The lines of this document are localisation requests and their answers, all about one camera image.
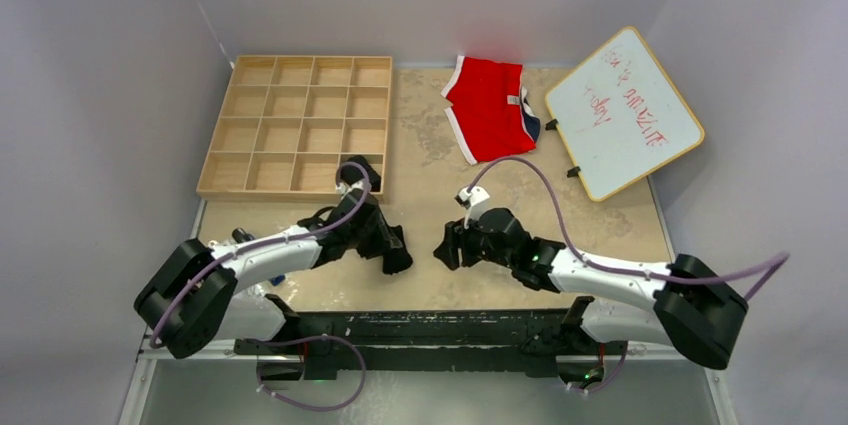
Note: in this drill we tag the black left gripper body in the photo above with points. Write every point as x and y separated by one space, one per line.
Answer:
366 241

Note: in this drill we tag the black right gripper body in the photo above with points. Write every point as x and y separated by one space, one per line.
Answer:
475 249

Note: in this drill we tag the black striped underwear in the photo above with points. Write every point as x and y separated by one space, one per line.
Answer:
356 168

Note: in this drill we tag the plain black underwear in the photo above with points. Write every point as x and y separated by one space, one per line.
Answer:
396 257

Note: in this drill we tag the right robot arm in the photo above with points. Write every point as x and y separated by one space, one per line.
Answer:
678 304

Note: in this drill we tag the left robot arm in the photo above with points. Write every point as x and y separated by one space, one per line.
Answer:
209 292

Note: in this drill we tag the red white blue underwear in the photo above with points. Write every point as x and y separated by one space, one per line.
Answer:
489 112

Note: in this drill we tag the wooden compartment tray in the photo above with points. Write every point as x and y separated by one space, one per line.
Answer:
287 122

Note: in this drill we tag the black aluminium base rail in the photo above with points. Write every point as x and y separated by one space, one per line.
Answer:
569 343

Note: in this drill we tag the white board with wooden frame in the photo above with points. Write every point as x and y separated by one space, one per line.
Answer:
620 116

